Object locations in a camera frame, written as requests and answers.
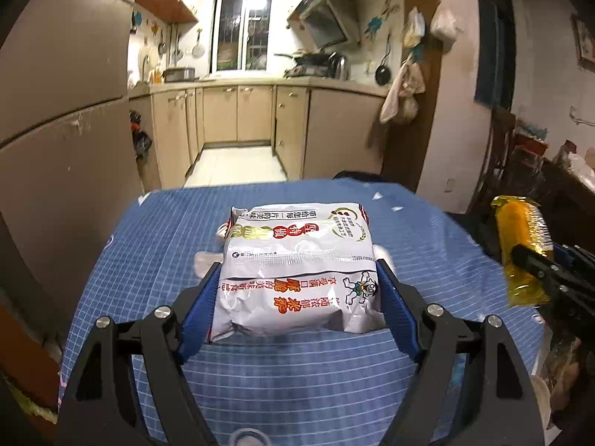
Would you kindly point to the beige lower kitchen cabinets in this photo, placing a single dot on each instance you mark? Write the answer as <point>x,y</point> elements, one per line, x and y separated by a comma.
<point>251,116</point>

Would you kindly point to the dark blue window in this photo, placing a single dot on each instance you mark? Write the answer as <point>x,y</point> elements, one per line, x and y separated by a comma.
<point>495,42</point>

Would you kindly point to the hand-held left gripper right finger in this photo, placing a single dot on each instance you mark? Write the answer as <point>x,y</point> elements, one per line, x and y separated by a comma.
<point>399,325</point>

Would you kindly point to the white hanging plastic bag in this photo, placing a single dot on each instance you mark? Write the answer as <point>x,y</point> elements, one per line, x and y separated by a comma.
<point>445,23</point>

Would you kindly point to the yellowish hanging plastic bag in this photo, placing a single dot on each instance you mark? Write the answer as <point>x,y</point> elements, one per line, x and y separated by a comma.
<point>413,28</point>

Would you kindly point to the metal kettle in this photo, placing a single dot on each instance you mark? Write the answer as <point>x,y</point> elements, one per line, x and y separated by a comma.
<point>339,67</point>

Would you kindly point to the metal tray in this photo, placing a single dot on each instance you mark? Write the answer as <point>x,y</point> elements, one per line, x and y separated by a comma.
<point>179,75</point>

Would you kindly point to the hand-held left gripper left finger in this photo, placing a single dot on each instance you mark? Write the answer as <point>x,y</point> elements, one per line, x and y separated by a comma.
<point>197,325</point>

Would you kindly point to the metal range hood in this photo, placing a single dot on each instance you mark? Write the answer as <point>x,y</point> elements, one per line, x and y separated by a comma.
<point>325,23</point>

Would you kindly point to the blue grid table mat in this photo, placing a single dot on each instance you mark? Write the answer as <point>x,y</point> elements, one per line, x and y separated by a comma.
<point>302,381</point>

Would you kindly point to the yellow snack packet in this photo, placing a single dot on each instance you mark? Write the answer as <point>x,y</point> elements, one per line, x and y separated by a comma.
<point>520,227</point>

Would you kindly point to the kitchen window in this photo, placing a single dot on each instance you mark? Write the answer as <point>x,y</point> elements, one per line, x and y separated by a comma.
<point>232,28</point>

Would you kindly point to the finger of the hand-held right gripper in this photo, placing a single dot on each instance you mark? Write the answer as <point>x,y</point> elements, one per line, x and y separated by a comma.
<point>530,260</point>
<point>569,254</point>

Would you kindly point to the black hanging frying pan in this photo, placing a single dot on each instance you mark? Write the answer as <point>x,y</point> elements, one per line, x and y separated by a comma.
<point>382,75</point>

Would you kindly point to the cluttered dark side table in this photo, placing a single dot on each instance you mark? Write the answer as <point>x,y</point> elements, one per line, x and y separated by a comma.
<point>558,181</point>

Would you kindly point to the white snack packet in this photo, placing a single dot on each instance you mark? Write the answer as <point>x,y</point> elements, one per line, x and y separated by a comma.
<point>297,269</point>

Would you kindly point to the dark wooden chair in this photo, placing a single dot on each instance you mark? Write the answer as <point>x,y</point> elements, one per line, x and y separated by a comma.
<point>499,148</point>

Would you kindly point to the black hanging bag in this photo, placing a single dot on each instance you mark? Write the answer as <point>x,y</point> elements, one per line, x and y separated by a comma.
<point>141,139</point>

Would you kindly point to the framed wall picture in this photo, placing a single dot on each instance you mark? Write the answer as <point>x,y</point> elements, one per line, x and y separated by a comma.
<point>584,39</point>

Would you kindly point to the beige refrigerator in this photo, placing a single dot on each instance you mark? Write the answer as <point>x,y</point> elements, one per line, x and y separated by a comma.
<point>60,102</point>

